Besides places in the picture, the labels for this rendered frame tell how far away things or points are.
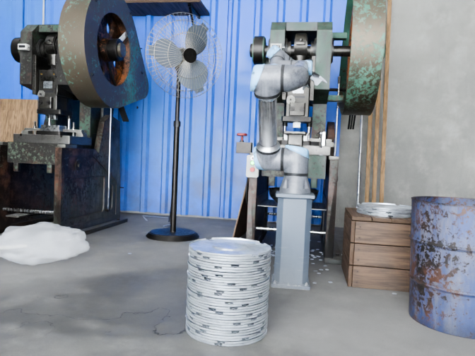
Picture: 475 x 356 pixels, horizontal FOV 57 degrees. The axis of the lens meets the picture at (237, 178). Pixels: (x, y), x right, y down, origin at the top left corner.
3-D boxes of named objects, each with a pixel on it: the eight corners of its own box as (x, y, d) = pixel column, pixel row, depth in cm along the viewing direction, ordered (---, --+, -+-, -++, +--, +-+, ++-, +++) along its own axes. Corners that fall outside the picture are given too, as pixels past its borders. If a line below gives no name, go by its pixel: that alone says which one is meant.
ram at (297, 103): (308, 116, 276) (311, 68, 274) (285, 115, 278) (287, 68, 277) (308, 118, 293) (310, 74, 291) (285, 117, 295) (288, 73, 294)
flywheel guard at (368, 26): (382, 108, 241) (391, -43, 237) (330, 107, 246) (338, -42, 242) (360, 123, 343) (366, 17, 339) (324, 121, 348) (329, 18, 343)
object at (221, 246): (288, 252, 150) (288, 249, 150) (218, 260, 134) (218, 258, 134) (239, 236, 174) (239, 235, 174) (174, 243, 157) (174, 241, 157)
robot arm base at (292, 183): (311, 195, 205) (312, 174, 204) (279, 193, 206) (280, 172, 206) (309, 192, 220) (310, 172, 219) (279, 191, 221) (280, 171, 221)
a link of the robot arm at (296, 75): (310, 66, 178) (312, 55, 223) (283, 66, 180) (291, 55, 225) (309, 94, 183) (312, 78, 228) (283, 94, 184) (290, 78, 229)
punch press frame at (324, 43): (325, 235, 265) (338, 11, 258) (255, 229, 272) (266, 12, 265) (321, 217, 343) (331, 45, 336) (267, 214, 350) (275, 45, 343)
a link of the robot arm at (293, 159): (308, 174, 206) (309, 145, 205) (279, 172, 208) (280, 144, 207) (308, 173, 217) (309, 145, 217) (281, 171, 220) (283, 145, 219)
